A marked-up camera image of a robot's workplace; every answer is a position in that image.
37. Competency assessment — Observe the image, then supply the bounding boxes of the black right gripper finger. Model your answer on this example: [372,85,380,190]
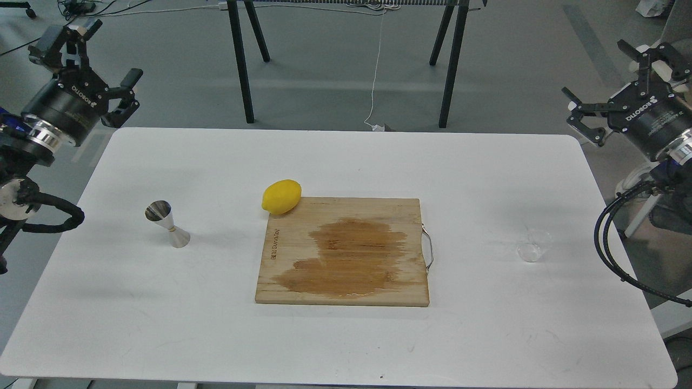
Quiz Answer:
[617,39,690,87]
[561,87,628,147]

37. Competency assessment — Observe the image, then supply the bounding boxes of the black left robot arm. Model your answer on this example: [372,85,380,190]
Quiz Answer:
[1,18,143,253]

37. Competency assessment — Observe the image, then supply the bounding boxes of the wooden cutting board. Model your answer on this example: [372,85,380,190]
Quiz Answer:
[255,197,430,307]

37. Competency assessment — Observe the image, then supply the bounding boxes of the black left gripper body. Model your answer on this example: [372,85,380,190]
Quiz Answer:
[21,69,109,146]

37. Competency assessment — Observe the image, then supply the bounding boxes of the clear glass cup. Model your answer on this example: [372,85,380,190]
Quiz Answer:
[516,227,553,263]

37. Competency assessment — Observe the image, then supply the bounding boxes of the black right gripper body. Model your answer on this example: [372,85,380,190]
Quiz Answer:
[608,82,691,162]

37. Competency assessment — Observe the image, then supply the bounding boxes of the black trestle table legs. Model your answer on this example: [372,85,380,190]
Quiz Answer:
[226,0,482,129]

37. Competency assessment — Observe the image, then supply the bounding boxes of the white hanging cable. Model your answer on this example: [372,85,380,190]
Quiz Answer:
[363,10,387,131]

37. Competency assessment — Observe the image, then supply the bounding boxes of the yellow lemon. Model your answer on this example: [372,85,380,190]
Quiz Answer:
[261,179,302,215]

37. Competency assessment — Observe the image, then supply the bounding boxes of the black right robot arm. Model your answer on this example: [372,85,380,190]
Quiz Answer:
[562,40,690,223]

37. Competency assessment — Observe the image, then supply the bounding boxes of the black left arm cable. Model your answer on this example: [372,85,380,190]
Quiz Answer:
[16,178,85,234]

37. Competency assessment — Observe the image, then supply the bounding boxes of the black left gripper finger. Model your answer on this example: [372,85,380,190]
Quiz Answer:
[96,68,143,129]
[28,19,102,73]

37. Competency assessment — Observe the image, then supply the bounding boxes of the steel jigger measuring cup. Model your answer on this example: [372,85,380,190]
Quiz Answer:
[145,200,191,249]

